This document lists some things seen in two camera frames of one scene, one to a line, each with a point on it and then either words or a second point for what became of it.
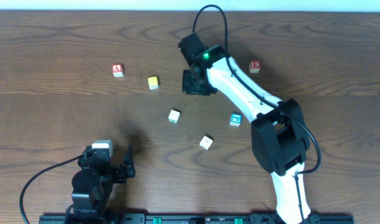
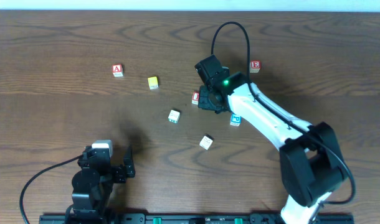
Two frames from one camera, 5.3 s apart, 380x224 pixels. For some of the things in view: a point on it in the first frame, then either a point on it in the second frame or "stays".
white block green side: [174, 116] stays
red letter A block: [117, 70] stays
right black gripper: [195, 86] to [207, 101]
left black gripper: [120, 173] stays
